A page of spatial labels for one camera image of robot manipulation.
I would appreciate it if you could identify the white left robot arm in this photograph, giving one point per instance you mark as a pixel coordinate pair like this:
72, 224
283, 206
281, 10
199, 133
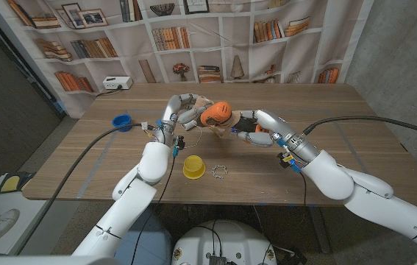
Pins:
134, 191

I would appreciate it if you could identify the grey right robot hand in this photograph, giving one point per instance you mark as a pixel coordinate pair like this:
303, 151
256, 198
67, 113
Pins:
274, 127

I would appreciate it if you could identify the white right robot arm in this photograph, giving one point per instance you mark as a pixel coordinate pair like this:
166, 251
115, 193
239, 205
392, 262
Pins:
359, 187

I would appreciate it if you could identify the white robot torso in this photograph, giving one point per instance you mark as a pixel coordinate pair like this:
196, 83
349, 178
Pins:
230, 239

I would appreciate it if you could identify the yellow black pad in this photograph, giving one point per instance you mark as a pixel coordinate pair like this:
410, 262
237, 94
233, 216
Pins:
11, 183

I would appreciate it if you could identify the white platform board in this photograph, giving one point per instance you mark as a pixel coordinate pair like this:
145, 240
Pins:
28, 221

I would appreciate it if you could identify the grey table leg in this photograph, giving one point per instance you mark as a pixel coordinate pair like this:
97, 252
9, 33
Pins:
320, 232

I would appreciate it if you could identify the orange black electric screwdriver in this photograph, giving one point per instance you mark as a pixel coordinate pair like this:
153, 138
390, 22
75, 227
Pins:
215, 113

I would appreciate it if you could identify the blue plastic cup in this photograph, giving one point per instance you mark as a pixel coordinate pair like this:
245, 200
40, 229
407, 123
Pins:
120, 120

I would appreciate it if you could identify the yellow plastic cup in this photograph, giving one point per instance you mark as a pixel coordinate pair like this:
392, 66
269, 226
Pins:
193, 167

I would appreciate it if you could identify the white power adapter box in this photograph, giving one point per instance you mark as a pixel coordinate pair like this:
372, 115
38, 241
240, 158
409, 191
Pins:
117, 82

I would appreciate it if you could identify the printed bookshelf backdrop cloth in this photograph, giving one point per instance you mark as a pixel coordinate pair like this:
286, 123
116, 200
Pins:
208, 55

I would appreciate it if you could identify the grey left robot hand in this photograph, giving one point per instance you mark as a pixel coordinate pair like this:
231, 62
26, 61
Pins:
171, 110

